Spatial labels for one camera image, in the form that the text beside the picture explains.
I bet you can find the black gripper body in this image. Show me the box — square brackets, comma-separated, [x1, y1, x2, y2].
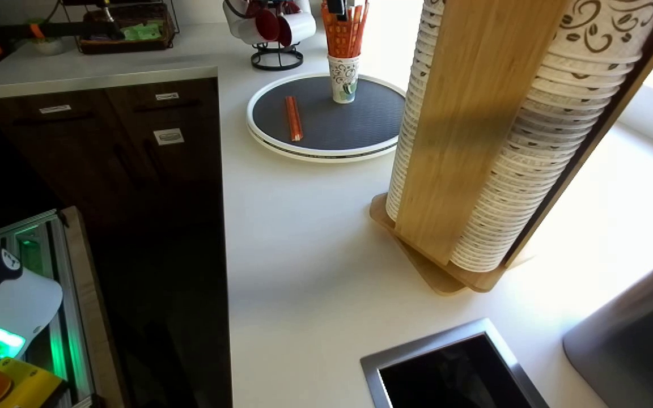
[325, 0, 348, 19]

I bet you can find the patterned paper coffee cup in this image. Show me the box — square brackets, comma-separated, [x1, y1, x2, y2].
[328, 57, 358, 104]

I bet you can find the orange packet lying on tray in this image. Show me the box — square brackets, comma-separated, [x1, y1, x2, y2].
[285, 96, 304, 140]

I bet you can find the round grey white tray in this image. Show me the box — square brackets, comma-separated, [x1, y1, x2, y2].
[247, 75, 405, 162]

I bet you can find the wooden cup dispenser stand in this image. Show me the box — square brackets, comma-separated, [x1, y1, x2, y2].
[370, 0, 653, 295]

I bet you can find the wooden tray with items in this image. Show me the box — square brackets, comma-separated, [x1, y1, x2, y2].
[77, 3, 175, 54]

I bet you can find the bunch of orange packets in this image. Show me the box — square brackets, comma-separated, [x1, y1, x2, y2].
[319, 0, 370, 58]

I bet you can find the white red mug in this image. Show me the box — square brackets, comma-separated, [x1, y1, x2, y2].
[222, 0, 316, 48]

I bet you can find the left stack of paper cups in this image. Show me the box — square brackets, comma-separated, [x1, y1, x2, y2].
[384, 0, 446, 219]

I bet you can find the stack of paper cups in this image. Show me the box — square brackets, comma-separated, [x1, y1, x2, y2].
[384, 0, 446, 219]
[450, 0, 653, 272]

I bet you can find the dark wooden cabinet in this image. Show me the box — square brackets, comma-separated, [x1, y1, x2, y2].
[0, 79, 230, 408]

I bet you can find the right stack of paper cups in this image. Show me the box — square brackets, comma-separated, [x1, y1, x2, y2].
[450, 0, 653, 272]

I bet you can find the grey metal appliance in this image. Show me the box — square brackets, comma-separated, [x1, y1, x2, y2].
[562, 272, 653, 408]

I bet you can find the yellow emergency stop box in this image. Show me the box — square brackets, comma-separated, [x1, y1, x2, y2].
[0, 359, 66, 408]

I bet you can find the black wire mug stand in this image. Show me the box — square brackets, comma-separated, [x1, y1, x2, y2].
[249, 46, 304, 72]

